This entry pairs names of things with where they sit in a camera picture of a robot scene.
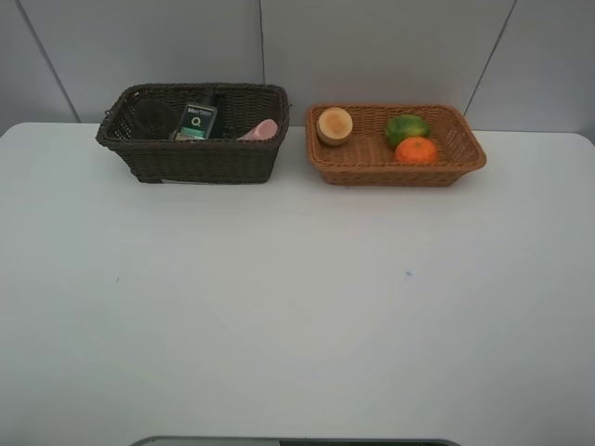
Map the pink lotion bottle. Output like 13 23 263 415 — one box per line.
238 119 278 141

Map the dark brown wicker basket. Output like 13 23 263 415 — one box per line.
96 83 289 184

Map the light brown wicker basket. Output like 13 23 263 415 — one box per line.
305 103 486 187

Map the orange mandarin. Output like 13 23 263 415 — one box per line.
394 137 438 164

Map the purple translucent plastic cup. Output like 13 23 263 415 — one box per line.
131 98 179 140

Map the round bread bun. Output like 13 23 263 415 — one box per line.
316 107 353 147

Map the green lime fruit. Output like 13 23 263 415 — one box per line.
384 114 430 149

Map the dark green pump bottle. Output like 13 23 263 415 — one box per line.
172 87 226 140

